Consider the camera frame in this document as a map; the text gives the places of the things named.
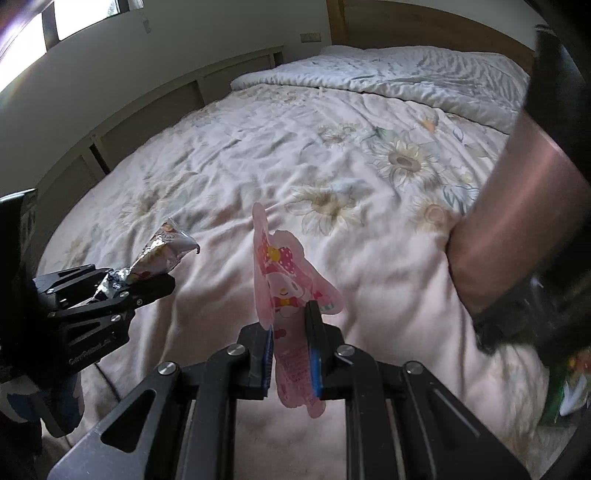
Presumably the wooden headboard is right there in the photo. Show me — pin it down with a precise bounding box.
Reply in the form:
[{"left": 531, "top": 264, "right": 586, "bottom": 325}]
[{"left": 325, "top": 0, "right": 537, "bottom": 75}]

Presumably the white printed snack packet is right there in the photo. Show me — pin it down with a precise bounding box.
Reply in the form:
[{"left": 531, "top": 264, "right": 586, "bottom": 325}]
[{"left": 558, "top": 350, "right": 591, "bottom": 416}]

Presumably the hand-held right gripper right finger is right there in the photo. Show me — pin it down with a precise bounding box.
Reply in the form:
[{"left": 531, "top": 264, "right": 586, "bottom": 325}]
[{"left": 302, "top": 300, "right": 532, "bottom": 480}]

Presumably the floral blanket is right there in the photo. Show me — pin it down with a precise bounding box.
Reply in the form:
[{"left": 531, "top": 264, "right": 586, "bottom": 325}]
[{"left": 37, "top": 85, "right": 557, "bottom": 480}]

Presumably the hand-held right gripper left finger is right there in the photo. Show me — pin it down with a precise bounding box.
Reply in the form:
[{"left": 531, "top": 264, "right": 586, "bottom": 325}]
[{"left": 48, "top": 323, "right": 274, "bottom": 480}]

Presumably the beige low wall shelf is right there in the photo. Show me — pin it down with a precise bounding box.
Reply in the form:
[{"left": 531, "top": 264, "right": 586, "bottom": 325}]
[{"left": 34, "top": 45, "right": 285, "bottom": 232}]

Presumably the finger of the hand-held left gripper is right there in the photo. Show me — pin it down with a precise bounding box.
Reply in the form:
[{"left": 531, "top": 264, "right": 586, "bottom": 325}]
[
  {"left": 32, "top": 264, "right": 115, "bottom": 306},
  {"left": 47, "top": 274, "right": 177, "bottom": 325}
]

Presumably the window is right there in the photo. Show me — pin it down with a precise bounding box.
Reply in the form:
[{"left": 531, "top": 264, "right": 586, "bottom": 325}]
[{"left": 0, "top": 0, "right": 145, "bottom": 93}]

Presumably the dark blurred object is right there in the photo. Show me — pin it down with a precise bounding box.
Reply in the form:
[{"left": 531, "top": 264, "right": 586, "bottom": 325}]
[{"left": 473, "top": 274, "right": 591, "bottom": 370}]

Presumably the green tray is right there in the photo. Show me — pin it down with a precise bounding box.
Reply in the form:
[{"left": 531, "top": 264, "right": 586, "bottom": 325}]
[{"left": 538, "top": 355, "right": 591, "bottom": 428}]

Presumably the white leaf-print duvet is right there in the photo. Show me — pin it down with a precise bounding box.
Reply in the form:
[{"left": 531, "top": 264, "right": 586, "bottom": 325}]
[{"left": 230, "top": 45, "right": 533, "bottom": 136}]

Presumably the pink cartoon snack packet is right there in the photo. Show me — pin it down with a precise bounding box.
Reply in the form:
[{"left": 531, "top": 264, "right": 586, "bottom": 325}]
[{"left": 252, "top": 200, "right": 347, "bottom": 421}]

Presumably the silver foil snack packet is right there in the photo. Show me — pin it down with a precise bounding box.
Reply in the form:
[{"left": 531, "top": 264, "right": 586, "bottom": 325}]
[{"left": 95, "top": 218, "right": 202, "bottom": 303}]

